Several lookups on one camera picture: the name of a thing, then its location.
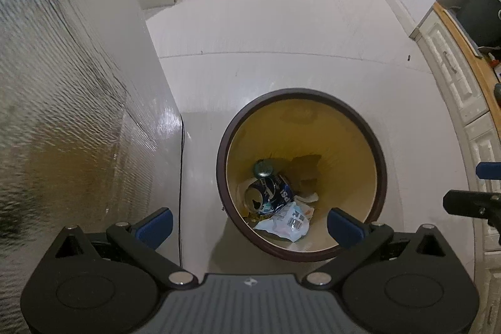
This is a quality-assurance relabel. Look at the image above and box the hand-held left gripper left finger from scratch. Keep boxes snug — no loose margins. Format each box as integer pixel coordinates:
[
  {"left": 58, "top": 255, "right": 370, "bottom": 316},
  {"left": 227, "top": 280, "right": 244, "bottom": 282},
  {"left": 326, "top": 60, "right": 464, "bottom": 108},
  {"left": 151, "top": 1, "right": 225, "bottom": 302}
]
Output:
[{"left": 54, "top": 207, "right": 195, "bottom": 288}]

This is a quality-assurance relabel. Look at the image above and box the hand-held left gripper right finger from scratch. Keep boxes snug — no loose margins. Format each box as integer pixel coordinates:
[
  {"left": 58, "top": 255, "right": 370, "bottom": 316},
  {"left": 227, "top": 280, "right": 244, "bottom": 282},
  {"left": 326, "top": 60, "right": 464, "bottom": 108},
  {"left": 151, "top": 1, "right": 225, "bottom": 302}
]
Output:
[{"left": 306, "top": 207, "right": 447, "bottom": 288}]

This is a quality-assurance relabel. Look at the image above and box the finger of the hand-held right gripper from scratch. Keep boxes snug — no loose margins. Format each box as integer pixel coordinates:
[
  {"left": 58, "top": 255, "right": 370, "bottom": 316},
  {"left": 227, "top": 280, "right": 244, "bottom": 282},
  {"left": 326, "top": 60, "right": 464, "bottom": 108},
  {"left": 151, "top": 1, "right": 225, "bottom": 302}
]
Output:
[
  {"left": 475, "top": 162, "right": 501, "bottom": 181},
  {"left": 443, "top": 190, "right": 501, "bottom": 245}
]

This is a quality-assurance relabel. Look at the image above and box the white paper bag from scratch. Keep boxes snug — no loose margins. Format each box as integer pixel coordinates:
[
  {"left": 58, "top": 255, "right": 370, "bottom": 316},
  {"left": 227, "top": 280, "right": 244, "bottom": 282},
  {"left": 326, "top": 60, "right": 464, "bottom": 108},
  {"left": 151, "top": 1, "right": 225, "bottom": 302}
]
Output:
[{"left": 293, "top": 193, "right": 319, "bottom": 218}]

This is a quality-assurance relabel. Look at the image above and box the brown-rimmed round trash bin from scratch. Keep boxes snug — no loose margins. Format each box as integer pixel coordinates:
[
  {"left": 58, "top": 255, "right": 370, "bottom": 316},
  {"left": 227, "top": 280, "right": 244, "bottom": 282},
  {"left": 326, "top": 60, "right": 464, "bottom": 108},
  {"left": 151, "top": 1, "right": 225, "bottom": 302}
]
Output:
[{"left": 216, "top": 88, "right": 388, "bottom": 263}]

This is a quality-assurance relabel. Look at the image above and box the pale blue plastic packet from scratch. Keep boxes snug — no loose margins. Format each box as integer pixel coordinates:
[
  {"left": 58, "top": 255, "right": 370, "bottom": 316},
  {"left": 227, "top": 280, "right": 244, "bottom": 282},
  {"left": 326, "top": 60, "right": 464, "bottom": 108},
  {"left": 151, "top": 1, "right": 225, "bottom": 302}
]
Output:
[{"left": 254, "top": 201, "right": 315, "bottom": 243}]

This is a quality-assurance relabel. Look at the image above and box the brown cardboard piece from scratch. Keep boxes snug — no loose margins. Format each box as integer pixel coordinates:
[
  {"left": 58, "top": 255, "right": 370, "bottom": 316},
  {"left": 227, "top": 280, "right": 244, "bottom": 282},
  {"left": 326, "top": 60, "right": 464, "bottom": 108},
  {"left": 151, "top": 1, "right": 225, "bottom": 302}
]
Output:
[{"left": 290, "top": 154, "right": 322, "bottom": 194}]

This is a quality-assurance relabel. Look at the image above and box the crushed blue soda can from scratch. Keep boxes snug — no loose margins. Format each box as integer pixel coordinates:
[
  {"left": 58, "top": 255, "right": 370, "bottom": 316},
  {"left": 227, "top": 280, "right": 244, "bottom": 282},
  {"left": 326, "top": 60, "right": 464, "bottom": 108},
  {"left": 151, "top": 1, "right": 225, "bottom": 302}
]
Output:
[{"left": 245, "top": 174, "right": 295, "bottom": 218}]

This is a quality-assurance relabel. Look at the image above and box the green tin can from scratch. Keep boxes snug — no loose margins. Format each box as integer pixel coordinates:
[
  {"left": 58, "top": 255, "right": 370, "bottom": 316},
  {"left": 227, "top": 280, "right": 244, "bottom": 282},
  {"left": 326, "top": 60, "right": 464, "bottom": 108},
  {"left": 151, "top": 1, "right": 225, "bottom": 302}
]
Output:
[{"left": 254, "top": 159, "right": 277, "bottom": 179}]

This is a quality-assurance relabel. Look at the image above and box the wooden countertop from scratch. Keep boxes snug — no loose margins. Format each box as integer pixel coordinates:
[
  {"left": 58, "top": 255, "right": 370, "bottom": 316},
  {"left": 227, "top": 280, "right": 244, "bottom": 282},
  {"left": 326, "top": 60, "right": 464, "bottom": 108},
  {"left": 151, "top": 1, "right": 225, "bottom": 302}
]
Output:
[{"left": 432, "top": 1, "right": 501, "bottom": 141}]

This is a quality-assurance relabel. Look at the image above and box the white kitchen cabinet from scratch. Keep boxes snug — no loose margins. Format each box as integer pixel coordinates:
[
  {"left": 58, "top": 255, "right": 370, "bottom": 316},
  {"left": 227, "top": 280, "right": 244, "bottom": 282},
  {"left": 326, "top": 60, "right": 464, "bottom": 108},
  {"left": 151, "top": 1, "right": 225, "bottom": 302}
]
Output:
[{"left": 411, "top": 11, "right": 501, "bottom": 334}]

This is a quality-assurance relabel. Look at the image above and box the silver embossed appliance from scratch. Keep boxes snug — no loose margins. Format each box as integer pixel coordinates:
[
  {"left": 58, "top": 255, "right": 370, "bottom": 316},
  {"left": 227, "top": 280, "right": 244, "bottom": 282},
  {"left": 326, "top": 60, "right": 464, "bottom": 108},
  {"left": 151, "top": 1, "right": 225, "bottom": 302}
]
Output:
[{"left": 0, "top": 0, "right": 184, "bottom": 319}]

